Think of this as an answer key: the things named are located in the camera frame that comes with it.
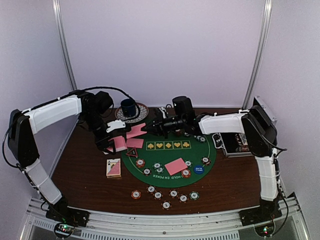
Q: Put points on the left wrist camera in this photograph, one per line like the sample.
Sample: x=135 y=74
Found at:
x=115 y=125

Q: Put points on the aluminium poker chip case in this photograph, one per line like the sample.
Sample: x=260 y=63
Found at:
x=260 y=133

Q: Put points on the front aluminium rail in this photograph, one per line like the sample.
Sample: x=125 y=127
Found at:
x=224 y=225

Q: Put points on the patterned ceramic saucer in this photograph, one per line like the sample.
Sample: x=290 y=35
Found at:
x=144 y=111

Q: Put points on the left aluminium frame post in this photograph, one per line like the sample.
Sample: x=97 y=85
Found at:
x=56 y=4

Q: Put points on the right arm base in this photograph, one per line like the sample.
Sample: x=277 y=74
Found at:
x=264 y=223

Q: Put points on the blue small blind button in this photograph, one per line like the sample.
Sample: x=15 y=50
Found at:
x=198 y=169

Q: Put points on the playing card box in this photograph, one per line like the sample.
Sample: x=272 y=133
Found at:
x=113 y=168

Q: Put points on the right aluminium frame post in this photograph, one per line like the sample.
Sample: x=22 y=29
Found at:
x=263 y=35

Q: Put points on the dark blue mug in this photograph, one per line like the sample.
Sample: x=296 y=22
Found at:
x=128 y=107

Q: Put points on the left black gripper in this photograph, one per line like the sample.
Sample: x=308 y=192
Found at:
x=101 y=145

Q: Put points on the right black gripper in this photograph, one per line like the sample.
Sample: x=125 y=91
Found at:
x=156 y=126

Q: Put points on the pink card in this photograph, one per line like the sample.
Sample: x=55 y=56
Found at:
x=175 y=166
x=136 y=131
x=135 y=143

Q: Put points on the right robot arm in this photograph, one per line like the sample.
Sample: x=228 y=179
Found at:
x=210 y=123

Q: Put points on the pink playing card deck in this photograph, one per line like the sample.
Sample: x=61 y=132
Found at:
x=119 y=143

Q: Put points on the scattered brown chip three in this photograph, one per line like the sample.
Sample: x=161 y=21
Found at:
x=166 y=205

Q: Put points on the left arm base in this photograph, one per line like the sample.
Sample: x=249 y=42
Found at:
x=65 y=225

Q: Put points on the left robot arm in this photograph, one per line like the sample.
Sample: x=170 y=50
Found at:
x=24 y=127

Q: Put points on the aluminium frame post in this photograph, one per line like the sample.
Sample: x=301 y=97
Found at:
x=263 y=35
x=56 y=4

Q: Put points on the scattered brown chip two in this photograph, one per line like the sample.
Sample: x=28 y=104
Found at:
x=158 y=195

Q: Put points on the triangular black red dealer button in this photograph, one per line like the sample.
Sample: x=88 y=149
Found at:
x=132 y=152

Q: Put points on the green chips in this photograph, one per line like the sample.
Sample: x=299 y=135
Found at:
x=158 y=167
x=200 y=138
x=189 y=163

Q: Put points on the green poker chip stack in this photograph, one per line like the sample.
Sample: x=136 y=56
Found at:
x=194 y=195

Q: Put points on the round green poker mat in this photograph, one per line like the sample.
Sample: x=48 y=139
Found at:
x=157 y=149

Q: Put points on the red poker chip stack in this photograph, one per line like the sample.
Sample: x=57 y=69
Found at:
x=136 y=194

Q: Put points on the scattered brown chip one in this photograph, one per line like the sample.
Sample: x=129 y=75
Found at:
x=151 y=189

